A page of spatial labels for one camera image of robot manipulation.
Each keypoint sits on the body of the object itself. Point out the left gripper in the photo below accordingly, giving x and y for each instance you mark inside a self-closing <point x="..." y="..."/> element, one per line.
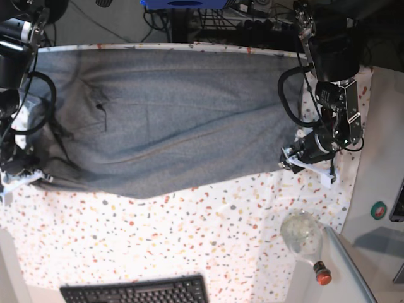
<point x="305" y="152"/>

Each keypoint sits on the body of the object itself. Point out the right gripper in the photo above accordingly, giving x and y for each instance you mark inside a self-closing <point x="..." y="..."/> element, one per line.
<point x="20" y="164"/>

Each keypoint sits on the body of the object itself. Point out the grey t-shirt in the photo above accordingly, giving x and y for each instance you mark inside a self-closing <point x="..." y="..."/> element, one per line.
<point x="143" y="123"/>

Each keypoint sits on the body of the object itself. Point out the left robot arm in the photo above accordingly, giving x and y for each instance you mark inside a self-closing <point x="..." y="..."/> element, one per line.
<point x="326" y="39"/>

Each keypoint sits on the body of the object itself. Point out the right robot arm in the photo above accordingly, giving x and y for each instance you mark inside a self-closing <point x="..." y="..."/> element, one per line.
<point x="22" y="28"/>

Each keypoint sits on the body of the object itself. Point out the clear bottle with orange cap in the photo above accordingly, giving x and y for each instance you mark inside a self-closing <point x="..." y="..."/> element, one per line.
<point x="303" y="236"/>

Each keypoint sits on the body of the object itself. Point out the green tape roll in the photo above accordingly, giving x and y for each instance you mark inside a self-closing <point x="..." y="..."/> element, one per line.
<point x="378" y="210"/>

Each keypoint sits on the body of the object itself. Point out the smartphone at right edge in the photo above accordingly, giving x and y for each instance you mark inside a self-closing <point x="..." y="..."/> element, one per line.
<point x="397" y="213"/>

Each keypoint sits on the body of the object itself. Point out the terrazzo pattern tablecloth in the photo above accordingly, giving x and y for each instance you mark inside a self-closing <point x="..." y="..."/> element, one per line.
<point x="228" y="231"/>

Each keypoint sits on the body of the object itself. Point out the black power strip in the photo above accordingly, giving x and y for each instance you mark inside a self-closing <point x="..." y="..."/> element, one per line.
<point x="267" y="25"/>

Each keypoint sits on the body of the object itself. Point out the black keyboard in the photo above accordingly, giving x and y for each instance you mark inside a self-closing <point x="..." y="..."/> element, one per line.
<point x="182" y="289"/>

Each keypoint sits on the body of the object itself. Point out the blue box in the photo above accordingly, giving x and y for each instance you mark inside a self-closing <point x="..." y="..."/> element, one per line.
<point x="187" y="4"/>

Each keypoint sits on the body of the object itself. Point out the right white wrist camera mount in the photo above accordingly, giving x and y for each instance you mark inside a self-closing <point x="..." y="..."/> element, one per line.
<point x="11" y="182"/>

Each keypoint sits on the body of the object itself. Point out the grey metal rail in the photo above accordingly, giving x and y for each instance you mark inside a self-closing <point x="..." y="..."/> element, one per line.
<point x="347" y="283"/>

